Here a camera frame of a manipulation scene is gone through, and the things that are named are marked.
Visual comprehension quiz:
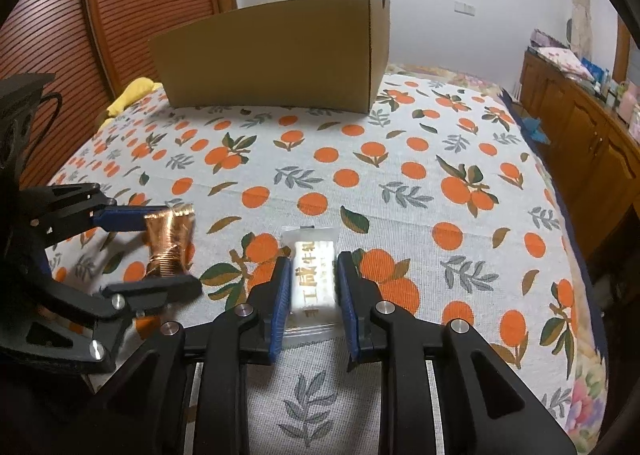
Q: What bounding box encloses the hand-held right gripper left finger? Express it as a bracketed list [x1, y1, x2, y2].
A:
[100, 257, 296, 455]

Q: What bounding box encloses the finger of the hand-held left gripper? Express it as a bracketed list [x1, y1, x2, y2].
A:
[30, 276, 203, 373]
[20, 182, 167, 248]

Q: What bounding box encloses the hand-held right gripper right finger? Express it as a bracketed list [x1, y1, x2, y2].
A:
[336, 251, 576, 455]

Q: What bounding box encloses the white candy packet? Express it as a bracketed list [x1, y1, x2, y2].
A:
[280, 225, 343, 348]

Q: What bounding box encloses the copper foil candy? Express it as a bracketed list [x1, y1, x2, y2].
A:
[142, 202, 198, 286]

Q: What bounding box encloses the cardboard box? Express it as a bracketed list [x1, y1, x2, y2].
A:
[149, 0, 392, 115]

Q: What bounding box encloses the yellow plush toy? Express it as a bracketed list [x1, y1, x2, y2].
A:
[102, 78, 161, 128]

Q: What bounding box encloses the orange-print bedsheet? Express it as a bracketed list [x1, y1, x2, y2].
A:
[47, 62, 608, 455]

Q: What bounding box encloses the wooden slatted wardrobe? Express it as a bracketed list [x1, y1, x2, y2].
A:
[0, 0, 238, 176]

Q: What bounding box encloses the floral quilt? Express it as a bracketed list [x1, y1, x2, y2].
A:
[385, 62, 503, 92]

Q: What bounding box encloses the blue crumpled object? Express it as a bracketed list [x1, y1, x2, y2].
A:
[520, 115, 551, 143]

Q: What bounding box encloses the wooden cabinet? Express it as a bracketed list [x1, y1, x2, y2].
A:
[517, 49, 640, 261]

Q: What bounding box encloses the folded floral cloth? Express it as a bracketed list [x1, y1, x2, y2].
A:
[537, 46, 596, 83]

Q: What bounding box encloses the clutter of small containers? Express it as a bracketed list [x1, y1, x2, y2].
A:
[582, 60, 640, 143]

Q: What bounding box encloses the beige curtain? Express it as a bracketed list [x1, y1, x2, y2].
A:
[567, 0, 593, 56]

